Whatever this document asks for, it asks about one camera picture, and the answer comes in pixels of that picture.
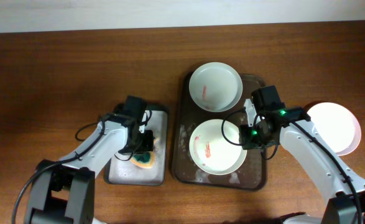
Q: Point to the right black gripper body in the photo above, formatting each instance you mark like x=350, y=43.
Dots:
x=253, y=137

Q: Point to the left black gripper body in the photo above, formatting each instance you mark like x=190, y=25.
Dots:
x=144, y=144

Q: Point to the green and yellow sponge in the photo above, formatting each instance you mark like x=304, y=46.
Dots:
x=145, y=160

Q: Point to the cream white plate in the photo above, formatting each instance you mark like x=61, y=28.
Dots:
x=210, y=150

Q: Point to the pink white plate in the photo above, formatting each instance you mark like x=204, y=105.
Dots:
x=338, y=127

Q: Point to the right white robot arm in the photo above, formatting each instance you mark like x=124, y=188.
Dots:
x=342, y=189

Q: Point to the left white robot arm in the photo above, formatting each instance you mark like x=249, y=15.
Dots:
x=64, y=191

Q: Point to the brown plastic serving tray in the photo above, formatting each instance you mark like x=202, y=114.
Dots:
x=250, y=176

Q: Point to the small black soapy tray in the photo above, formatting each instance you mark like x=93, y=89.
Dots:
x=119, y=170

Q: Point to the pale green plate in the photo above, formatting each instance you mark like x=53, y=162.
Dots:
x=215, y=87

